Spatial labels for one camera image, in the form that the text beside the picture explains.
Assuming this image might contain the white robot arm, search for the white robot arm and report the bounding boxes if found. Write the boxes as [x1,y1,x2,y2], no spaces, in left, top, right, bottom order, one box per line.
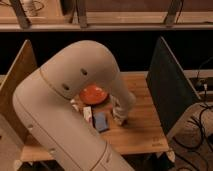
[13,40,135,171]

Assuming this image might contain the blue sponge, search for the blue sponge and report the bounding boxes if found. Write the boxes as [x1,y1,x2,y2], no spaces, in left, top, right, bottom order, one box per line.
[94,112,109,132]

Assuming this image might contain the white and red box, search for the white and red box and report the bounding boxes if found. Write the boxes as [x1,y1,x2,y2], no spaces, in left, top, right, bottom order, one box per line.
[83,106,93,125]

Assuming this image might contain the orange round plate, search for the orange round plate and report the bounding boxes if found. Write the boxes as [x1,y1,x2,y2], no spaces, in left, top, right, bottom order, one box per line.
[79,84,108,105]

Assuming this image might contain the white bottle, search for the white bottle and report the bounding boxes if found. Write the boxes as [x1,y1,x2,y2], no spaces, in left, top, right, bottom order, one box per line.
[70,99,79,112]

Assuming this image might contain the right dark divider panel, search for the right dark divider panel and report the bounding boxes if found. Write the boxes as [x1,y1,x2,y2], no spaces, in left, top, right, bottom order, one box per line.
[146,37,201,139]

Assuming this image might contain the left wooden divider panel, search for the left wooden divider panel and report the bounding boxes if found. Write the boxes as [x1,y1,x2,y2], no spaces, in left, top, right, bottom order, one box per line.
[0,40,37,150]

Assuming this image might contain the black cables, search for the black cables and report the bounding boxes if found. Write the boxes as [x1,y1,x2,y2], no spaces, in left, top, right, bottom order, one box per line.
[173,56,213,171]

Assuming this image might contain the metal shelf frame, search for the metal shelf frame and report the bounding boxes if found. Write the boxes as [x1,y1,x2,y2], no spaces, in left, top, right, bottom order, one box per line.
[0,0,213,31]

